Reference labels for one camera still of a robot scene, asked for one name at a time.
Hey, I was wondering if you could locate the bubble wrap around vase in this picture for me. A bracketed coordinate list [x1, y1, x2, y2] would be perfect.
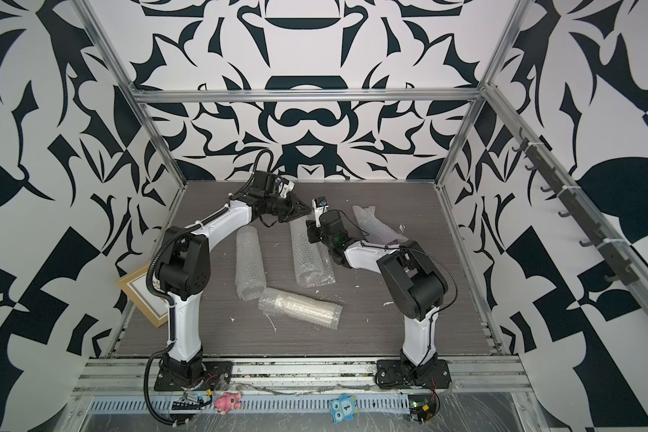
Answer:
[290, 217, 336, 288]

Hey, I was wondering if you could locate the bubble-wrapped roll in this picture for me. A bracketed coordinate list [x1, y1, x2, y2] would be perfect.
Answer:
[235, 226, 267, 302]

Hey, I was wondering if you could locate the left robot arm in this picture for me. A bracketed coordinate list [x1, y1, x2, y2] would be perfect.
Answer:
[146, 169, 311, 387]

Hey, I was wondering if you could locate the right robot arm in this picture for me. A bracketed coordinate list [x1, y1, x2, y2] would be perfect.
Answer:
[306, 208, 448, 378]

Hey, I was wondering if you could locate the bubble-wrapped purple item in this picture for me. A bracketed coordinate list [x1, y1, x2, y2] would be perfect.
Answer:
[352, 205, 409, 245]

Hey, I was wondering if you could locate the front bubble-wrapped cylinder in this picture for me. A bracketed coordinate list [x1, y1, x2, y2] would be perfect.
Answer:
[258, 288, 343, 330]

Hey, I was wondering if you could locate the blue toy figure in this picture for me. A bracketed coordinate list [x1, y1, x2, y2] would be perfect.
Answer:
[329, 395, 358, 424]

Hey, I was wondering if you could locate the pink toy figure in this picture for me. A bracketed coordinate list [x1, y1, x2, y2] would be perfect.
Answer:
[213, 392, 242, 415]

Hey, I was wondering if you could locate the right circuit board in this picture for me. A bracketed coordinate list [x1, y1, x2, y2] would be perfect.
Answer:
[410, 394, 441, 423]

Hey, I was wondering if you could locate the circuit board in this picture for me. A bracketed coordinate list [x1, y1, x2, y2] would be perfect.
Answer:
[171, 393, 213, 410]
[410, 394, 441, 423]

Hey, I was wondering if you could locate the left circuit board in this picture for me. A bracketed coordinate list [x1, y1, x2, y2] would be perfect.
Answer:
[171, 393, 213, 410]

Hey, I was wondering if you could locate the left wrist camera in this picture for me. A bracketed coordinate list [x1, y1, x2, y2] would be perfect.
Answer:
[277, 178, 294, 199]

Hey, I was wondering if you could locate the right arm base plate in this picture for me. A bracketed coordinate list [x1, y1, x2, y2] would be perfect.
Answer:
[374, 357, 453, 390]

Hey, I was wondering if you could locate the wooden picture frame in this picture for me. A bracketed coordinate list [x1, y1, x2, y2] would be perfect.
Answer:
[117, 265, 168, 328]

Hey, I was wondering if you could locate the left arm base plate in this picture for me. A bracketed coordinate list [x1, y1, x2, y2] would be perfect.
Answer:
[153, 361, 233, 392]

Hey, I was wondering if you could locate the black corrugated cable hose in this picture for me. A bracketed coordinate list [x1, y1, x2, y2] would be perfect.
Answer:
[142, 345, 195, 428]

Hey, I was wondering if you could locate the black hook rail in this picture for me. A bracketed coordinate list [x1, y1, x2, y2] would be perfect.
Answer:
[514, 135, 641, 285]

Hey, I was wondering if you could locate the white perforated cable duct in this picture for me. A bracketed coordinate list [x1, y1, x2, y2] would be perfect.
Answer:
[88, 393, 410, 414]

